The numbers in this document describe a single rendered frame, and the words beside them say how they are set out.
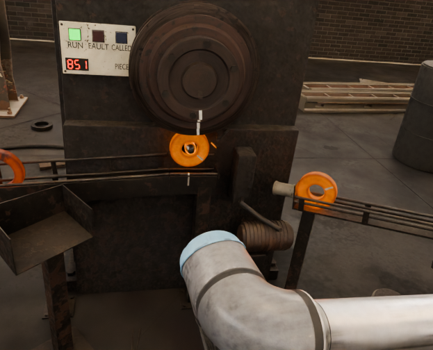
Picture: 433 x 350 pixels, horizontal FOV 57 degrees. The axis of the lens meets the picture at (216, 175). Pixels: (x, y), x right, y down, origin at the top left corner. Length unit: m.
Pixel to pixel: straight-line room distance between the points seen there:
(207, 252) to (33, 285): 1.64
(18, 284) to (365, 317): 1.84
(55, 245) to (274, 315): 1.01
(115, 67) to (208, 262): 1.09
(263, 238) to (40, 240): 0.83
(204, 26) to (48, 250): 0.89
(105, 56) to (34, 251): 0.73
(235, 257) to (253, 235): 1.03
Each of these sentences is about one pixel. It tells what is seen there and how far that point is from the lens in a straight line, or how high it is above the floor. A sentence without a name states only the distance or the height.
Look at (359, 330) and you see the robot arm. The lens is 0.63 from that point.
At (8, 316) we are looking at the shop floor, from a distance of 2.10.
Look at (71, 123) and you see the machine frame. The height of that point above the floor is 0.87.
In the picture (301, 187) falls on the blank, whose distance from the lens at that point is 1.65.
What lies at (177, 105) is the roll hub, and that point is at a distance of 1.40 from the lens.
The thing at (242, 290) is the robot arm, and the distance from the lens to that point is 0.57.
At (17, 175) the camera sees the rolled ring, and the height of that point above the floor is 0.70.
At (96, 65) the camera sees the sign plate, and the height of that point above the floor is 1.09.
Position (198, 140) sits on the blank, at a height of 0.85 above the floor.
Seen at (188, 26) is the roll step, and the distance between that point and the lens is 1.40.
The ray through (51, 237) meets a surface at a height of 0.60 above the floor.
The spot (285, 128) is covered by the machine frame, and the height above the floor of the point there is 0.87.
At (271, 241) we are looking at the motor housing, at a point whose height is 0.49.
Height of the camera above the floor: 1.47
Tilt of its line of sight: 28 degrees down
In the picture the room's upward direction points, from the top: 6 degrees clockwise
